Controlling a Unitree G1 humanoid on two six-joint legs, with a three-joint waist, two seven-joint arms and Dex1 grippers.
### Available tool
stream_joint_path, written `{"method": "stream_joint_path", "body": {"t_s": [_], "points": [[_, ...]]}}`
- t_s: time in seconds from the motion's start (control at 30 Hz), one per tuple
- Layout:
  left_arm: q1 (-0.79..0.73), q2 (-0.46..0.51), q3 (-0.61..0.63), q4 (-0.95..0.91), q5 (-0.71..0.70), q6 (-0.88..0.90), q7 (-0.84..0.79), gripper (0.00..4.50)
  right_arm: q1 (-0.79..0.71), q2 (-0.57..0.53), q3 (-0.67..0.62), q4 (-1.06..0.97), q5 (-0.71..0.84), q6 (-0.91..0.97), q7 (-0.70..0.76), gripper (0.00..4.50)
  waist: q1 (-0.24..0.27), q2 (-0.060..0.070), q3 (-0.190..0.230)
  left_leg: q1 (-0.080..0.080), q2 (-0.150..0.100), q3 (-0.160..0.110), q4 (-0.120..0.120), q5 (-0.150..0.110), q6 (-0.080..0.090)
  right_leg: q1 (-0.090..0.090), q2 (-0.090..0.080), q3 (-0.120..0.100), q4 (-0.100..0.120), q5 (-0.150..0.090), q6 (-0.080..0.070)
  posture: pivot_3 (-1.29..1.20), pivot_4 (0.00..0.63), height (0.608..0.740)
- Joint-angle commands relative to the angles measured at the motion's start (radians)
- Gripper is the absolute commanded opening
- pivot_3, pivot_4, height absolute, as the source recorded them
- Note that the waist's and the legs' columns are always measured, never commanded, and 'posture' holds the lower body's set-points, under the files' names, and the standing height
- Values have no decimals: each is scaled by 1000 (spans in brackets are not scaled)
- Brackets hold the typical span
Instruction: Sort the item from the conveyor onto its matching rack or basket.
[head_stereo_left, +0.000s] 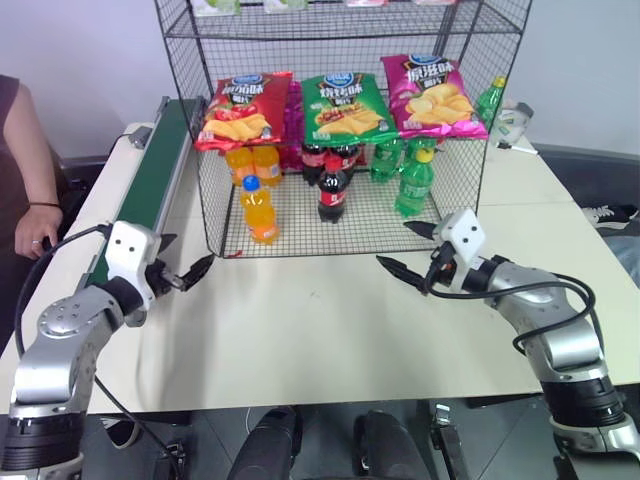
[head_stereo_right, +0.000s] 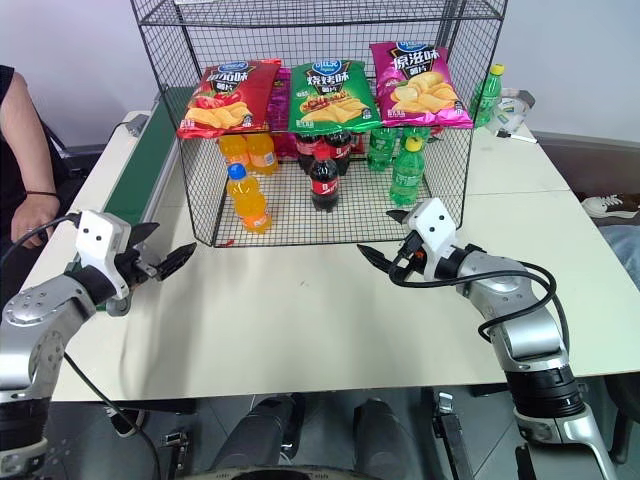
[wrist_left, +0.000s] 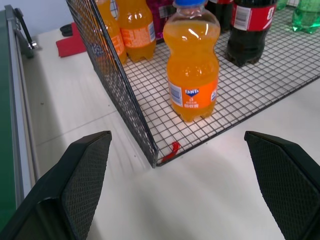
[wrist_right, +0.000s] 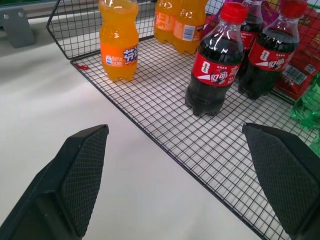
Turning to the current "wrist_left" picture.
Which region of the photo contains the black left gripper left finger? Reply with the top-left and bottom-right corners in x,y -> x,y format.
0,130 -> 113,240

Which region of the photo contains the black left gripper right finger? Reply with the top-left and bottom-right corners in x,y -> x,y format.
244,130 -> 320,240

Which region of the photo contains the orange Fanta bottle blue cap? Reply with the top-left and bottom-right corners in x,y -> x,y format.
162,0 -> 221,123

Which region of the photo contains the red cloth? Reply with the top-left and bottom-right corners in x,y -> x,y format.
55,22 -> 88,59

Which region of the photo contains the dark cola bottle red label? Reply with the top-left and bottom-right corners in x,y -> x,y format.
204,0 -> 235,32
226,0 -> 278,68

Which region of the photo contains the purple snack packet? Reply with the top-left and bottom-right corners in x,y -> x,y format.
146,0 -> 177,40

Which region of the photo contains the grey aluminium frame rail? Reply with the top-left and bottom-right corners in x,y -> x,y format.
4,4 -> 41,209

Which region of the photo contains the black wire mesh rack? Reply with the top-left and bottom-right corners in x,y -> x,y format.
65,0 -> 320,168

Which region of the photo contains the black ring-shaped object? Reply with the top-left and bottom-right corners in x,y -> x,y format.
59,24 -> 74,38

